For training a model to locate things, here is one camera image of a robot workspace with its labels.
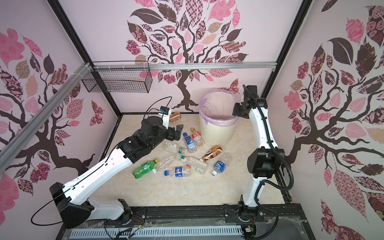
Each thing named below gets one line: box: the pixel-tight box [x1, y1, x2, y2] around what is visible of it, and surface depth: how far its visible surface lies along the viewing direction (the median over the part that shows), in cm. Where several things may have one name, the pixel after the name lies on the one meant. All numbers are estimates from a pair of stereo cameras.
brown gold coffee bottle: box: [199, 145, 223, 163], surface depth 94 cm
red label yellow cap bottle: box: [191, 127, 205, 147], surface depth 102 cm
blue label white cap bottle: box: [211, 153, 232, 177], surface depth 87 cm
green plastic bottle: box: [132, 158, 159, 179], surface depth 87 cm
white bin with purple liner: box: [199, 89, 240, 148], surface depth 94 cm
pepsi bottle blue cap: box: [164, 166, 191, 178], surface depth 86 cm
